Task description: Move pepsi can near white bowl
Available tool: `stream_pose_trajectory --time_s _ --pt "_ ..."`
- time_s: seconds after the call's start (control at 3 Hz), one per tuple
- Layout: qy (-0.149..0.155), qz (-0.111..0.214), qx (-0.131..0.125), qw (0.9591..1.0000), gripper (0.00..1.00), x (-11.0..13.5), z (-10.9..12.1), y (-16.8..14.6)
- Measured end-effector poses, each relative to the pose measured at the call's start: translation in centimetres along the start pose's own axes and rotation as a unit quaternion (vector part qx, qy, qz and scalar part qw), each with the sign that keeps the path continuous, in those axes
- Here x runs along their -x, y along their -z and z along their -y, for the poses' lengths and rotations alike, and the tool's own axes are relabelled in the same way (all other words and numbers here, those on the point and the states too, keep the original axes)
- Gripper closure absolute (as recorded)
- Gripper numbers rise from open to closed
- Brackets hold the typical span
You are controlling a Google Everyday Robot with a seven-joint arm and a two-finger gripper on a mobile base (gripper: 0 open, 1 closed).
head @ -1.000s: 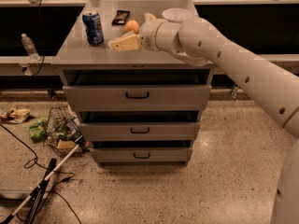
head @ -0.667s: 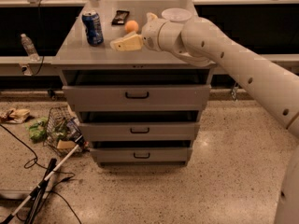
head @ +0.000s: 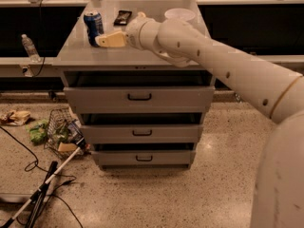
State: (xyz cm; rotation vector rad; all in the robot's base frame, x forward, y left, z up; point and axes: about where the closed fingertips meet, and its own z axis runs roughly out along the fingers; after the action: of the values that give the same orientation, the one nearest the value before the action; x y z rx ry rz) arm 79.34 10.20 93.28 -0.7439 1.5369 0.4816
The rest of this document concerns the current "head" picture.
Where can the middle grey drawer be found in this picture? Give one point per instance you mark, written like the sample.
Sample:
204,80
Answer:
154,133

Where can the white and black grabber stick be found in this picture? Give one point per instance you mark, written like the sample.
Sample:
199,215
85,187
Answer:
79,145

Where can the grey drawer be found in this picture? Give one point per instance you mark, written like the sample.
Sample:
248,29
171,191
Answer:
154,133
151,99
115,158

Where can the white bowl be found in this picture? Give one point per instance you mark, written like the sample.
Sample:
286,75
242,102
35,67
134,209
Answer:
180,13

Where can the clear plastic water bottle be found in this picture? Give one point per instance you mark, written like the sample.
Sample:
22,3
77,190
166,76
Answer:
30,49

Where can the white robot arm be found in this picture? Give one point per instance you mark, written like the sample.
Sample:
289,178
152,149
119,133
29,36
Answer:
275,91

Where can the black snack packet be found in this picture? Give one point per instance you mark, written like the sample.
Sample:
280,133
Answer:
122,18

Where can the black stick on floor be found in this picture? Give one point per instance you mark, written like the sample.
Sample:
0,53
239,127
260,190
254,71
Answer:
38,198

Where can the orange fruit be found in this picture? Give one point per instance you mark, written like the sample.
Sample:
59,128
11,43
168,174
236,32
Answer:
141,14

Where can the bottom grey drawer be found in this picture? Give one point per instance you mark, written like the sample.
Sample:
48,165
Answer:
115,158

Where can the grey drawer cabinet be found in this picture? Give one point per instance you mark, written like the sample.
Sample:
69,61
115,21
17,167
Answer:
81,65

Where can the top grey drawer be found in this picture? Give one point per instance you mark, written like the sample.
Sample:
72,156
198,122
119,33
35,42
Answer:
151,99

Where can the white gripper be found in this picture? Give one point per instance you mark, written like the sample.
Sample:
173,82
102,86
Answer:
132,31

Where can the brown crumpled snack bag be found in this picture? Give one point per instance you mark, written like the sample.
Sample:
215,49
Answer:
15,117

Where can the wire mesh basket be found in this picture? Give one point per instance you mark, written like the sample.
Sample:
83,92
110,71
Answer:
63,134

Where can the blue pepsi can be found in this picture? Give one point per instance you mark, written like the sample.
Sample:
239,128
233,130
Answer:
94,26

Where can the green chip bag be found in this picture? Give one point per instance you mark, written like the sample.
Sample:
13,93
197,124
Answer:
38,132

